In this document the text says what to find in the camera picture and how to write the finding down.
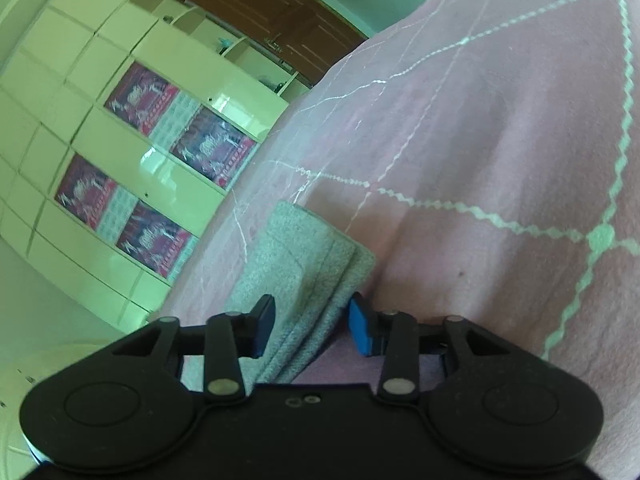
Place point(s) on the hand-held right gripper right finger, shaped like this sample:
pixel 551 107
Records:
pixel 362 325

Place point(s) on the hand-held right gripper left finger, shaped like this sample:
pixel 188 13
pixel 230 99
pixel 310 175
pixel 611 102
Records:
pixel 264 325

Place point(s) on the grey-green pants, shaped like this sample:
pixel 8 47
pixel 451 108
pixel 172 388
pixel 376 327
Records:
pixel 300 260

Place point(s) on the bed with pink checked sheet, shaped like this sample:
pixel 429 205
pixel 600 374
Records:
pixel 475 135

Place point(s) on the white corner shelf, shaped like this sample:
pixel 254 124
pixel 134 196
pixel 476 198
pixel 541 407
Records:
pixel 240 45

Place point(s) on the small teal bottle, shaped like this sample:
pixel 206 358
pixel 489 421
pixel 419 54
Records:
pixel 220 42

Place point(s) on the white glossy wardrobe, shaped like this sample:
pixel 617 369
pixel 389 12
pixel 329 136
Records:
pixel 125 40

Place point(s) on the brown wooden door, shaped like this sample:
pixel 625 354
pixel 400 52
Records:
pixel 280 5

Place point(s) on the purple calendar wall poster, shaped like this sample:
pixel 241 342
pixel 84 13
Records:
pixel 85 190
pixel 140 95
pixel 212 147
pixel 152 240

